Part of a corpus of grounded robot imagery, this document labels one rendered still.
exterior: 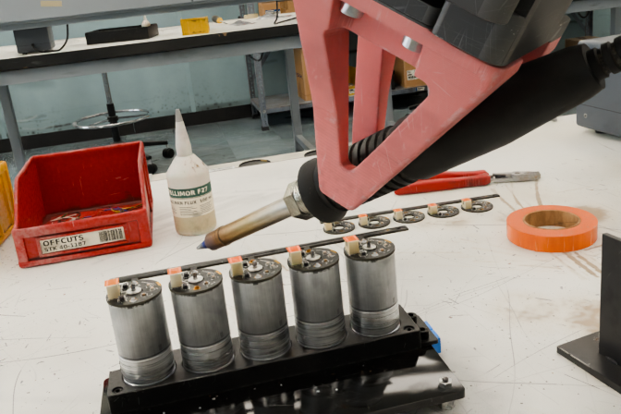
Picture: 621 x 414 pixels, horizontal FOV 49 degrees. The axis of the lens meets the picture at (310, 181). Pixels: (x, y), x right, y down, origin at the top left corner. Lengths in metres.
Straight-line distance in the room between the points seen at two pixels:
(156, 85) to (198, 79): 0.28
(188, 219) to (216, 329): 0.24
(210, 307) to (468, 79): 0.18
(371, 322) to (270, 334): 0.05
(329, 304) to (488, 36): 0.19
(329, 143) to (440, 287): 0.22
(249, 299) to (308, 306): 0.03
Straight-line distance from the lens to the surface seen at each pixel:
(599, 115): 0.75
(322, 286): 0.32
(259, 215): 0.27
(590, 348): 0.37
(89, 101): 4.71
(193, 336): 0.32
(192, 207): 0.54
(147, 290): 0.32
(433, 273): 0.45
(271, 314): 0.32
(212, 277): 0.32
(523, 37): 0.18
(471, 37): 0.17
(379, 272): 0.33
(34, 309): 0.49
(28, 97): 4.75
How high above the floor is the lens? 0.94
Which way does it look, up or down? 17 degrees down
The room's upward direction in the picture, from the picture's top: 6 degrees counter-clockwise
